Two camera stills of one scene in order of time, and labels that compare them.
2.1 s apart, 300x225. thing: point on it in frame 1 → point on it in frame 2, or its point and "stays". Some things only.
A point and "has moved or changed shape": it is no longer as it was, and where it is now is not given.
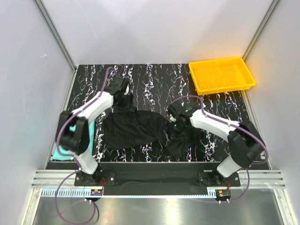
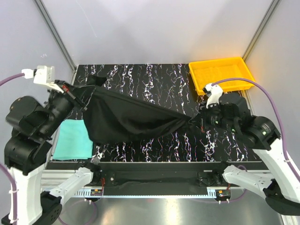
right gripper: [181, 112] → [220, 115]
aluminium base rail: [258, 179] stays
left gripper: [129, 98] → [66, 92]
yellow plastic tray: [216, 76] stays
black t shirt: [125, 127] has moved or changed shape
